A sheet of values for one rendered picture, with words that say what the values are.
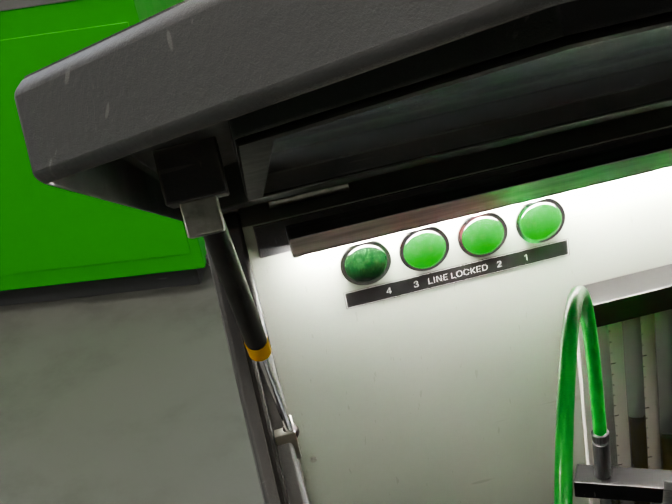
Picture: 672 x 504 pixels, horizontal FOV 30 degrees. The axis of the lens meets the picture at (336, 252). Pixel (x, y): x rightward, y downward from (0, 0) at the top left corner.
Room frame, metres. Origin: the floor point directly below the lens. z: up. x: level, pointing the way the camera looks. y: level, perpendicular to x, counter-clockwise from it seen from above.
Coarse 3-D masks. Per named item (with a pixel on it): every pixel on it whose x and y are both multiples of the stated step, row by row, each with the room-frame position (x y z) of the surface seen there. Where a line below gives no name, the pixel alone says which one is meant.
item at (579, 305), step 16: (576, 288) 0.89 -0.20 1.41; (576, 304) 0.85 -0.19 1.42; (592, 304) 0.94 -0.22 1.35; (576, 320) 0.83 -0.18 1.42; (592, 320) 0.95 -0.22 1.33; (576, 336) 0.81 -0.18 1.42; (592, 336) 0.96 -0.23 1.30; (560, 352) 0.80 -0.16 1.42; (576, 352) 0.80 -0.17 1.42; (592, 352) 0.97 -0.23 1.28; (560, 368) 0.78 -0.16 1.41; (592, 368) 0.98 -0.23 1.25; (560, 384) 0.77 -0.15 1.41; (592, 384) 0.98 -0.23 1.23; (560, 400) 0.76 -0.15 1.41; (592, 400) 0.98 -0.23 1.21; (560, 416) 0.75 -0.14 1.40; (592, 416) 0.99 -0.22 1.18; (560, 432) 0.73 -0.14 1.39; (592, 432) 0.99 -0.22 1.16; (608, 432) 0.99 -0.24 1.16; (560, 448) 0.72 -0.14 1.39; (560, 464) 0.71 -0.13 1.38; (560, 480) 0.70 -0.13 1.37; (560, 496) 0.70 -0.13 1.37
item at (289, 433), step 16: (208, 240) 0.75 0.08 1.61; (224, 240) 0.75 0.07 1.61; (224, 256) 0.76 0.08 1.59; (224, 272) 0.77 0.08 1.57; (240, 272) 0.78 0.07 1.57; (224, 288) 0.78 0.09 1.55; (240, 288) 0.78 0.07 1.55; (240, 304) 0.79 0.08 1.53; (240, 320) 0.80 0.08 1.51; (256, 320) 0.80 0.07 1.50; (256, 336) 0.81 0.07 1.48; (256, 352) 0.82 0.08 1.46; (272, 384) 0.85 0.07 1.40; (288, 416) 0.89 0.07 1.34; (288, 432) 0.90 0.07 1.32
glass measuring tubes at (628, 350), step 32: (608, 288) 1.05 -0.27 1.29; (640, 288) 1.04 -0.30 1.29; (608, 320) 1.03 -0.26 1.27; (640, 320) 1.05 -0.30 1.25; (608, 352) 1.04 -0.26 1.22; (640, 352) 1.04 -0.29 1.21; (608, 384) 1.04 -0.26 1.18; (640, 384) 1.04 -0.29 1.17; (608, 416) 1.04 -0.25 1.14; (640, 416) 1.04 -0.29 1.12; (640, 448) 1.04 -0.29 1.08
